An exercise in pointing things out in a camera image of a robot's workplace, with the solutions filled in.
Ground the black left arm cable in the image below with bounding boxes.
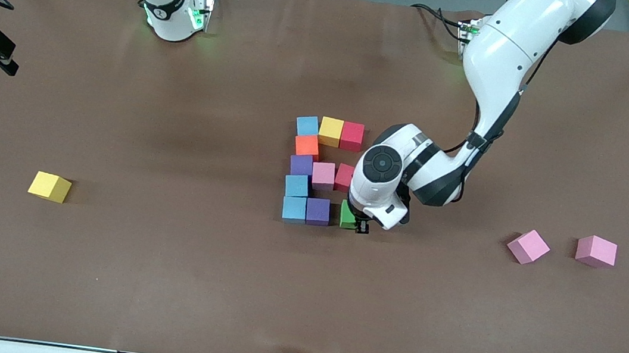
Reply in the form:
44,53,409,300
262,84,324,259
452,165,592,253
438,26,560,214

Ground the green foam cube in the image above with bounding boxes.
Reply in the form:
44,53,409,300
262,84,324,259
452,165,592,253
338,199,361,231

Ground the light blue foam cube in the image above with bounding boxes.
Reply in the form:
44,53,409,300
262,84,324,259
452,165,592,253
283,173,312,199
294,114,321,139
281,195,309,225

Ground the brown table mat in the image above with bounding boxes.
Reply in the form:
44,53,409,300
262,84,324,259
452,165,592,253
0,0,629,353

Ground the red foam cube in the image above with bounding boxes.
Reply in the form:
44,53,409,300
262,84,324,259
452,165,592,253
333,163,357,193
339,121,366,153

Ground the orange foam cube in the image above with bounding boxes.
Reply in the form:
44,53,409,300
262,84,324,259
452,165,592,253
293,133,322,161

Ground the black left base cable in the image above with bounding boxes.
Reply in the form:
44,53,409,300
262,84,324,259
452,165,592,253
407,1,469,42

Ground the yellow foam cube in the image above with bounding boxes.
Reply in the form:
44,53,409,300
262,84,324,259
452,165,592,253
27,170,74,205
317,116,345,149

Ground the purple foam cube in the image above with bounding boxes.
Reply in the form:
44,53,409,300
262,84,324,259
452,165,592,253
288,153,316,178
304,197,332,227

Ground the pink foam cube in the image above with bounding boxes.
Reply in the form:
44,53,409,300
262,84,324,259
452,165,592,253
574,233,619,271
505,226,554,268
310,161,338,192

